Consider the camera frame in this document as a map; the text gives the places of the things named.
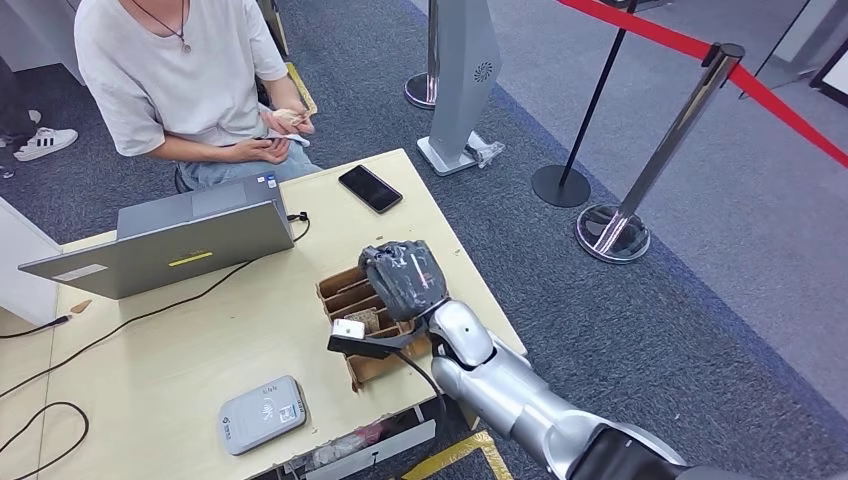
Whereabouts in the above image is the person's left hand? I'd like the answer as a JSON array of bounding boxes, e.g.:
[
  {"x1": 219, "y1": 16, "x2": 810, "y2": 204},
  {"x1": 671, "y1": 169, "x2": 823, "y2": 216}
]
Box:
[{"x1": 261, "y1": 105, "x2": 316, "y2": 137}]

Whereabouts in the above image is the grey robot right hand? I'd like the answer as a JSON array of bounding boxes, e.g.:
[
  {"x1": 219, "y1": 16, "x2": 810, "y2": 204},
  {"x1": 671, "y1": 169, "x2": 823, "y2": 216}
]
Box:
[{"x1": 358, "y1": 239, "x2": 450, "y2": 324}]

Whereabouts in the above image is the person's right hand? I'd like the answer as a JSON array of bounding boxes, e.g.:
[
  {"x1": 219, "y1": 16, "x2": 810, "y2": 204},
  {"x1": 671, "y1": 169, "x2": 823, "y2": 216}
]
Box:
[{"x1": 228, "y1": 135, "x2": 293, "y2": 166}]

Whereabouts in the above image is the patterned hotel room key card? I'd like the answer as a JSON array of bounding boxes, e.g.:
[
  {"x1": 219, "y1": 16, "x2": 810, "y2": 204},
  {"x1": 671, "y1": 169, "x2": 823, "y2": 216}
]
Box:
[{"x1": 351, "y1": 307, "x2": 382, "y2": 334}]

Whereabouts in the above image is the grey card reader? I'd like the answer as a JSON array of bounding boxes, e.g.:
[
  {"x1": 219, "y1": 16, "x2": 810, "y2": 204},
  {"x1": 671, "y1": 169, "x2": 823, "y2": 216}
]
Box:
[{"x1": 218, "y1": 374, "x2": 310, "y2": 456}]

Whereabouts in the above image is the standing person in dark trousers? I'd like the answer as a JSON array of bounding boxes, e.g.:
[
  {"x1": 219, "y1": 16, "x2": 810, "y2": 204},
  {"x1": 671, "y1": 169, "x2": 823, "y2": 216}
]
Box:
[{"x1": 0, "y1": 56, "x2": 79, "y2": 164}]

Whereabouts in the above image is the black smartphone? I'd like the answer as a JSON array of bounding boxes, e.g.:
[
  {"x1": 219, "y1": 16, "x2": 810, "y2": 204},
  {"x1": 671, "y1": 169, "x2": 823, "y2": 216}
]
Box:
[{"x1": 338, "y1": 164, "x2": 404, "y2": 215}]

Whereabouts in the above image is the chrome stanchion with round base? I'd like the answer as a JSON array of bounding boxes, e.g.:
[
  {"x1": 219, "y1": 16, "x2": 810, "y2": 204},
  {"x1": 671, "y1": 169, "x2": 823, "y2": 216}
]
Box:
[{"x1": 404, "y1": 0, "x2": 442, "y2": 111}]

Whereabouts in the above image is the grey laptop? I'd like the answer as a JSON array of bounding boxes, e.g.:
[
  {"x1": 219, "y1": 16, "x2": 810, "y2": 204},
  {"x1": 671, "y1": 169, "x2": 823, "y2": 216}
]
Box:
[{"x1": 18, "y1": 170, "x2": 297, "y2": 301}]

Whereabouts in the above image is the crumpled clear plastic bag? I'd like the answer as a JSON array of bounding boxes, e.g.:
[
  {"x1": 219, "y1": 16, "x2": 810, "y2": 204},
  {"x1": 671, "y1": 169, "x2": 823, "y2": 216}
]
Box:
[{"x1": 466, "y1": 131, "x2": 506, "y2": 170}]

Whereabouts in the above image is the pink plastic wrapped bundle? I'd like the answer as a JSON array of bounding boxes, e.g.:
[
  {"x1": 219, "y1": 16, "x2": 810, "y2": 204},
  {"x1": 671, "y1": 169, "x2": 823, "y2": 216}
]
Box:
[{"x1": 311, "y1": 423, "x2": 387, "y2": 470}]

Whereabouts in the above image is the grey kiosk stand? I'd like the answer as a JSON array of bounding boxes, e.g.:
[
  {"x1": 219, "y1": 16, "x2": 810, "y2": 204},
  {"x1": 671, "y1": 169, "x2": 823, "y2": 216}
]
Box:
[{"x1": 417, "y1": 0, "x2": 503, "y2": 178}]

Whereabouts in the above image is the white cabinet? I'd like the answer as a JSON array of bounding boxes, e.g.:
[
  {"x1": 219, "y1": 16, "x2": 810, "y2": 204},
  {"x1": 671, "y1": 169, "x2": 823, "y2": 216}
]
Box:
[{"x1": 0, "y1": 195, "x2": 66, "y2": 327}]

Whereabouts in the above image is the red barrier belt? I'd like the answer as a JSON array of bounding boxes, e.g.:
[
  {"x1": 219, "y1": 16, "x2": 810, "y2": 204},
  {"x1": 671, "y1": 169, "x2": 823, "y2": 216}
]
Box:
[{"x1": 556, "y1": 0, "x2": 848, "y2": 170}]

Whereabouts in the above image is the grey partition panel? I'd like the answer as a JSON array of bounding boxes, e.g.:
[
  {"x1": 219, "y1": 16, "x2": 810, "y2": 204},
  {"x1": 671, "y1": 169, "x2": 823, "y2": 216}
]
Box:
[{"x1": 739, "y1": 0, "x2": 848, "y2": 101}]

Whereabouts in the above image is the black framed white board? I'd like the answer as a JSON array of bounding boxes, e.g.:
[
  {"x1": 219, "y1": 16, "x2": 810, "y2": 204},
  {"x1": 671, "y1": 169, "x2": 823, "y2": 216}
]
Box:
[{"x1": 809, "y1": 40, "x2": 848, "y2": 111}]

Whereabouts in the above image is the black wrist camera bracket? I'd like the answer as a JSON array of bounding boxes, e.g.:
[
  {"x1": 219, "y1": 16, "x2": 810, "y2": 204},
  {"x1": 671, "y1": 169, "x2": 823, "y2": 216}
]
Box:
[{"x1": 327, "y1": 331, "x2": 432, "y2": 361}]

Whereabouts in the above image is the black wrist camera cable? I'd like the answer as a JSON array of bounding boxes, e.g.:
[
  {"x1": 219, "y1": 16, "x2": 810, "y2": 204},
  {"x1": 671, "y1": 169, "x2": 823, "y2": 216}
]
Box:
[{"x1": 394, "y1": 351, "x2": 448, "y2": 452}]

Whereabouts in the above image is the black cord pendant necklace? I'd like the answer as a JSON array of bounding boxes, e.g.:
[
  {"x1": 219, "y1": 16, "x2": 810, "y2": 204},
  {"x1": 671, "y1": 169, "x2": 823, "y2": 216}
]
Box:
[{"x1": 129, "y1": 0, "x2": 193, "y2": 56}]

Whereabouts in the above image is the white shelf rail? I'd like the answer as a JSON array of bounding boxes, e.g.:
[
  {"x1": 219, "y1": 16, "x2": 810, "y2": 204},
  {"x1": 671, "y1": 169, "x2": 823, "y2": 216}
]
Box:
[{"x1": 304, "y1": 419, "x2": 439, "y2": 480}]

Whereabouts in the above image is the black stanchion post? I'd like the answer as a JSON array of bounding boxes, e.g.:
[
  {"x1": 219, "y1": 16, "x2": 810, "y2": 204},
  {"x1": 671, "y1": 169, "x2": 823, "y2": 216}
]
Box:
[{"x1": 531, "y1": 0, "x2": 639, "y2": 209}]

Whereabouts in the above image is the black laptop power cable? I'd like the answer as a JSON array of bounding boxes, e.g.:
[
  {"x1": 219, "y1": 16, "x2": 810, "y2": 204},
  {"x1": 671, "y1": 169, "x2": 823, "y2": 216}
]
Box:
[{"x1": 0, "y1": 210, "x2": 313, "y2": 401}]

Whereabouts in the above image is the black cable with plug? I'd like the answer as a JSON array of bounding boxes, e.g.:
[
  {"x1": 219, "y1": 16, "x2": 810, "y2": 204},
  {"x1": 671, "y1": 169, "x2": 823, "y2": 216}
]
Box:
[{"x1": 0, "y1": 315, "x2": 73, "y2": 340}]

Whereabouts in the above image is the chrome stanchion post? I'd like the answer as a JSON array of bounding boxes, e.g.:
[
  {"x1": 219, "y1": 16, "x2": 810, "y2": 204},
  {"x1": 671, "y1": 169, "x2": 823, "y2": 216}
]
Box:
[{"x1": 574, "y1": 43, "x2": 745, "y2": 266}]

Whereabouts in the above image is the black looped cable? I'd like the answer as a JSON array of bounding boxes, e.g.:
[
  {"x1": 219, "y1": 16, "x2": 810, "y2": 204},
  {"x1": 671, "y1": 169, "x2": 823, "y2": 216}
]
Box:
[{"x1": 0, "y1": 400, "x2": 91, "y2": 480}]

